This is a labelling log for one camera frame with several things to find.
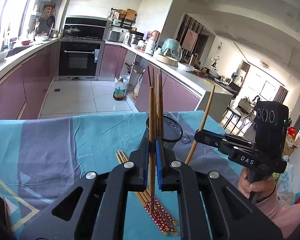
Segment person's right hand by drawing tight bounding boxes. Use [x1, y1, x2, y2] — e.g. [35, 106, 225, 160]
[237, 166, 277, 202]

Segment blue grey printed tablecloth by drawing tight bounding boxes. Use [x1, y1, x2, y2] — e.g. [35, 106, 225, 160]
[0, 110, 243, 240]

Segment clear plastic bag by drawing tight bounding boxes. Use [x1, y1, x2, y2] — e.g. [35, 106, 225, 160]
[132, 76, 143, 101]

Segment cooking oil bottle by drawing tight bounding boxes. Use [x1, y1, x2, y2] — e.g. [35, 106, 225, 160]
[113, 78, 127, 101]

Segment glass dome food cover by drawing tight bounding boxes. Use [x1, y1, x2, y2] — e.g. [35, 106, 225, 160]
[162, 38, 183, 61]

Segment wooden cutting board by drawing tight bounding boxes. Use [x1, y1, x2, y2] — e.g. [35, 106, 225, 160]
[125, 8, 136, 22]

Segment black wall rack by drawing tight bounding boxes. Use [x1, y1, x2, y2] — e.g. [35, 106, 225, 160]
[110, 8, 137, 30]

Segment white plastic bag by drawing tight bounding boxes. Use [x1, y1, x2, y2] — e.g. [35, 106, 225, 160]
[178, 63, 198, 72]

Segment grey rice cooker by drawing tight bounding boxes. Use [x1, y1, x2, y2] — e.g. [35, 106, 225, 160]
[107, 30, 121, 42]

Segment stainless steel pots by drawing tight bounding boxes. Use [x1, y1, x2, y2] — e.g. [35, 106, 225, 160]
[128, 33, 144, 46]

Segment pot with glass lid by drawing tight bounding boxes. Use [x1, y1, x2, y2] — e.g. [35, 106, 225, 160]
[65, 26, 81, 36]

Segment person's right forearm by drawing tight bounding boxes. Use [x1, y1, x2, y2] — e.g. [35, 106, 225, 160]
[255, 183, 300, 240]

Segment dining table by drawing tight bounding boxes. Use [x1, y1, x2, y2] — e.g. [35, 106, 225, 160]
[202, 67, 241, 93]

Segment black mesh holder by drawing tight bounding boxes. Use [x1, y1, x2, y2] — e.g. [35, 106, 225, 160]
[145, 114, 184, 151]

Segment pink base cabinets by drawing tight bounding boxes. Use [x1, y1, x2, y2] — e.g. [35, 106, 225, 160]
[99, 44, 128, 81]
[0, 41, 61, 136]
[135, 64, 203, 112]

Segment white canister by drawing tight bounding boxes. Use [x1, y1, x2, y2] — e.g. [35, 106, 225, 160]
[145, 40, 157, 54]

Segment kitchen window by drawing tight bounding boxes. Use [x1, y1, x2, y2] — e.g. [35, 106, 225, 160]
[0, 0, 42, 46]

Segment black built-in oven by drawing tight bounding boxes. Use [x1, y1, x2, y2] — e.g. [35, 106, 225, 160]
[58, 40, 102, 78]

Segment bundle of wooden chopsticks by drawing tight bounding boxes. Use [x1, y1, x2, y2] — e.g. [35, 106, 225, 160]
[114, 149, 180, 236]

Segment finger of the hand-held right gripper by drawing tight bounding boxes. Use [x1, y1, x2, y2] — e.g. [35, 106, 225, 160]
[207, 132, 259, 146]
[194, 129, 243, 157]

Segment white serving bowl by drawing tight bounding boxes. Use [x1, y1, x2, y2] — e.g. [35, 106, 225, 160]
[34, 33, 50, 42]

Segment pink kettle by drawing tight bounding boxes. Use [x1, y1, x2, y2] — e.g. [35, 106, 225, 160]
[150, 30, 161, 46]

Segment red-patterned wooden chopstick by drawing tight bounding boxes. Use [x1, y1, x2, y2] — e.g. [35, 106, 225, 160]
[157, 74, 162, 137]
[160, 75, 165, 138]
[148, 87, 157, 208]
[147, 66, 152, 98]
[184, 85, 216, 165]

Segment round bamboo steamer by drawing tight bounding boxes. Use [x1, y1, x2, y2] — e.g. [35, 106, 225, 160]
[156, 54, 178, 67]

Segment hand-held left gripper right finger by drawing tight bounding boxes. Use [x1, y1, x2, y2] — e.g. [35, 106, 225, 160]
[155, 137, 284, 240]

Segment black range hood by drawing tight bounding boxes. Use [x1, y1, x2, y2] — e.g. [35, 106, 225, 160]
[63, 17, 108, 40]

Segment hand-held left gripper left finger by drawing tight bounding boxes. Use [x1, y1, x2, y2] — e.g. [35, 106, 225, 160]
[19, 138, 151, 240]

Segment framed painting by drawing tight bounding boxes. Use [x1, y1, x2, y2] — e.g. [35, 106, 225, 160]
[181, 28, 198, 52]

